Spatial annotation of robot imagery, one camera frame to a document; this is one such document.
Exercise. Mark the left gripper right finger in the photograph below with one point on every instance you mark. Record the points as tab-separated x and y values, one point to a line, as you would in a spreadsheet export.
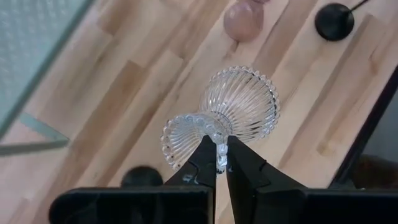
248	174

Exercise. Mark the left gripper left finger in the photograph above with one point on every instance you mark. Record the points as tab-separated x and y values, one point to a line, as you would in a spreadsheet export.
202	161

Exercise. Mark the clear ribbed glass candle holder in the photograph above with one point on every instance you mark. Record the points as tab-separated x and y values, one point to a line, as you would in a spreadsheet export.
242	102

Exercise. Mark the pink ribbed glass candle holder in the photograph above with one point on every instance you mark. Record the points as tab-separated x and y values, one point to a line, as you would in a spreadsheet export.
244	21

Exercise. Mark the pale green perforated metal shelf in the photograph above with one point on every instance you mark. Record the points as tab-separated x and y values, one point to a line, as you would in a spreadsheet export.
28	46

